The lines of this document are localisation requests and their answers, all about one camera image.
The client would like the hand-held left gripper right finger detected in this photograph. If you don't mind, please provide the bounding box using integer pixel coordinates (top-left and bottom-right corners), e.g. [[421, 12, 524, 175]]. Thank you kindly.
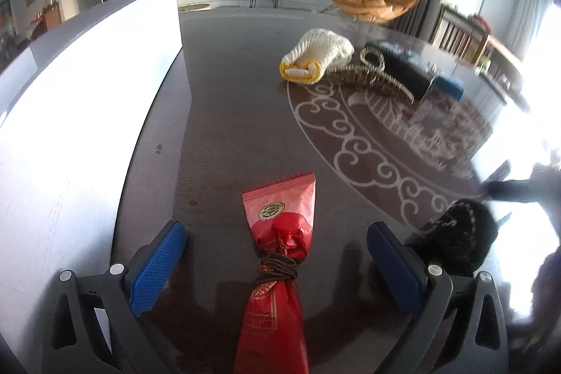
[[367, 222, 511, 374]]

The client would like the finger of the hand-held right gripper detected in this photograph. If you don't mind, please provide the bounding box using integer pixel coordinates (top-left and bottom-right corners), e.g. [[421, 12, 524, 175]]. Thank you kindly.
[[484, 164, 561, 206]]

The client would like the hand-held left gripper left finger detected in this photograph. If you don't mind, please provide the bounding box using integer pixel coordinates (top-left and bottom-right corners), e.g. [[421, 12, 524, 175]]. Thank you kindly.
[[48, 220, 188, 374]]

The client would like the black fuzzy hat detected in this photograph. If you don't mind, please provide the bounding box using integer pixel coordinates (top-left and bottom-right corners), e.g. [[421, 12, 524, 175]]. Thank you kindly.
[[405, 198, 500, 279]]

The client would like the red snack packet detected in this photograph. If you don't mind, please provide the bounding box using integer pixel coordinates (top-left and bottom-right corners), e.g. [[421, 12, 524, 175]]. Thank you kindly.
[[234, 172, 317, 374]]

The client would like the black printed box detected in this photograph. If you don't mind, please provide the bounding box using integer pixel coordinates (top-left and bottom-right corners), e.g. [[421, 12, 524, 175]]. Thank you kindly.
[[366, 42, 439, 102]]

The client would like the white board panel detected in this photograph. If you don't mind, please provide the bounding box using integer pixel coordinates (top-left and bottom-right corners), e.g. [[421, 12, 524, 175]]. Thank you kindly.
[[0, 0, 182, 374]]

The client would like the dark wooden desktop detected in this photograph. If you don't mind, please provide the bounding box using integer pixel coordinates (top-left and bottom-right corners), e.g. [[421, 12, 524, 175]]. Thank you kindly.
[[111, 8, 531, 374]]

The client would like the clear plastic pouch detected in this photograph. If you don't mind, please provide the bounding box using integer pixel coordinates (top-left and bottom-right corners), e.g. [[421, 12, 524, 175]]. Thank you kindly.
[[410, 91, 494, 171]]

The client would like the blue box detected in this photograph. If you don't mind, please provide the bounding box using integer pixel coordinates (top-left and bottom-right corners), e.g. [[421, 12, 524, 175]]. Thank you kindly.
[[432, 74, 465, 101]]

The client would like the green plastic stool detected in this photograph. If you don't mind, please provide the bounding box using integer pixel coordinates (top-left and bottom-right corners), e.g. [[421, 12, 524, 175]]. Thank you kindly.
[[475, 50, 494, 74]]

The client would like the wooden chair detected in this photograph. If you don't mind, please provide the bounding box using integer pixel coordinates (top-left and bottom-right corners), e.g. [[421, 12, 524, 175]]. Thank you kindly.
[[432, 6, 492, 63]]

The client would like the woven hair claw clip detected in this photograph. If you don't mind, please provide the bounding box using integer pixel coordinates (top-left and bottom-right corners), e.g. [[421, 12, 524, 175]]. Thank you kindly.
[[329, 48, 415, 105]]

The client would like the white knitted hat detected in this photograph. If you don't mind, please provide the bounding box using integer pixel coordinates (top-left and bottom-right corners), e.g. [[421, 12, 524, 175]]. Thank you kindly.
[[279, 29, 355, 86]]

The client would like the orange lounge chair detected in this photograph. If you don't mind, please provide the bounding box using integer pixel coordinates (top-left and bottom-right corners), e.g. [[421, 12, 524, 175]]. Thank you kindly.
[[326, 0, 421, 24]]

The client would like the wooden sideboard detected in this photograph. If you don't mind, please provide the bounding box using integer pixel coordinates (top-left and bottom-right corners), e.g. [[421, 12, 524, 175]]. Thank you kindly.
[[31, 0, 62, 37]]

